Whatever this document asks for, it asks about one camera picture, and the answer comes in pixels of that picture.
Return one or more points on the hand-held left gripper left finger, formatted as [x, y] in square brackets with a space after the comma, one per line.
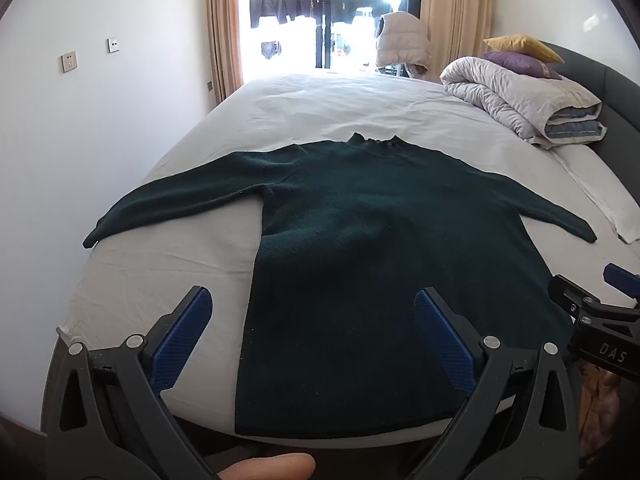
[186, 340]

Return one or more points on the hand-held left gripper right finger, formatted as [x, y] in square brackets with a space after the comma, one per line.
[444, 345]

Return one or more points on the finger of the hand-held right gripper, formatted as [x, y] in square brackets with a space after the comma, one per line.
[620, 277]
[570, 292]

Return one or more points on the dark green sweater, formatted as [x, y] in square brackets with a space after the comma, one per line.
[350, 260]

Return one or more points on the row of hanging clothes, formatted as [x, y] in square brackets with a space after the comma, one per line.
[270, 7]

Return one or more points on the person's left hand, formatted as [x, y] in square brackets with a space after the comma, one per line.
[270, 466]

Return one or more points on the brown patterned cloth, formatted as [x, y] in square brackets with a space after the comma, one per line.
[600, 400]

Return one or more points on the white pillow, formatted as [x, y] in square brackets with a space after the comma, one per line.
[600, 180]

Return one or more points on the grey upholstered headboard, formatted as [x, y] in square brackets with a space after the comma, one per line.
[616, 90]

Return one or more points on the folded white grey duvet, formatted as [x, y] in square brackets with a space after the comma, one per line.
[505, 95]

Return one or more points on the purple pillow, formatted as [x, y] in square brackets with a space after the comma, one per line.
[515, 62]

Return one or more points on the yellow pillow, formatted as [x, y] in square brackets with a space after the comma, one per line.
[525, 46]

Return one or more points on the white sheeted bed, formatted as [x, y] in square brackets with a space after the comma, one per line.
[350, 105]

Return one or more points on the beige puffer vest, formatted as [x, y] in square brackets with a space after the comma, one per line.
[400, 40]

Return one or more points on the beige curtain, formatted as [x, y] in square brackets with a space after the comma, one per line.
[222, 20]
[455, 0]

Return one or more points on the beige wall socket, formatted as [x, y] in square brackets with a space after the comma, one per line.
[68, 61]

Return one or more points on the white wall socket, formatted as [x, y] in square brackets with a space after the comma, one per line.
[114, 45]

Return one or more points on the black balcony door frame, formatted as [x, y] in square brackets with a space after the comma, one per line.
[322, 10]

